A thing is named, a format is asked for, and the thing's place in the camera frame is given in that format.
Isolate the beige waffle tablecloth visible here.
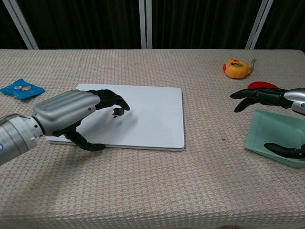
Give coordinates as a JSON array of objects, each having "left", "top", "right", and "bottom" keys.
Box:
[{"left": 0, "top": 49, "right": 305, "bottom": 229}]

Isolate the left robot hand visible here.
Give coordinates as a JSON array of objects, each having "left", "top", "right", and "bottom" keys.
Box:
[{"left": 31, "top": 89, "right": 131, "bottom": 152}]

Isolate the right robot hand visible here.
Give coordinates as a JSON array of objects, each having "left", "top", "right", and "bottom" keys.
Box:
[{"left": 230, "top": 87, "right": 305, "bottom": 161}]

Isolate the yellow toy tape measure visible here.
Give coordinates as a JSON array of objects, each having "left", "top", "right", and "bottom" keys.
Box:
[{"left": 222, "top": 57, "right": 257, "bottom": 79}]

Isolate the red plastic object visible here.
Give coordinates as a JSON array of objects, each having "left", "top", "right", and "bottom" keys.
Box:
[{"left": 247, "top": 81, "right": 278, "bottom": 90}]

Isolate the white metal frame post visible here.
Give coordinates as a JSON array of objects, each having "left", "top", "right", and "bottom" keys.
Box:
[
  {"left": 138, "top": 0, "right": 153, "bottom": 50},
  {"left": 1, "top": 0, "right": 39, "bottom": 50},
  {"left": 244, "top": 0, "right": 274, "bottom": 50}
]

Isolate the blue snack packet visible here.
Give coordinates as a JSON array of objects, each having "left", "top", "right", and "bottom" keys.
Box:
[{"left": 0, "top": 78, "right": 46, "bottom": 102}]

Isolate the green plastic dustpan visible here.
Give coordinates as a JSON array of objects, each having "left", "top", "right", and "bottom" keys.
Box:
[{"left": 244, "top": 108, "right": 305, "bottom": 169}]

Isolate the silver laptop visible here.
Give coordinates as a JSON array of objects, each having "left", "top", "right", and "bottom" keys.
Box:
[{"left": 45, "top": 83, "right": 185, "bottom": 152}]

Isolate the black curtain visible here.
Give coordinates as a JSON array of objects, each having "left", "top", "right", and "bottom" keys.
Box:
[{"left": 0, "top": 0, "right": 305, "bottom": 53}]

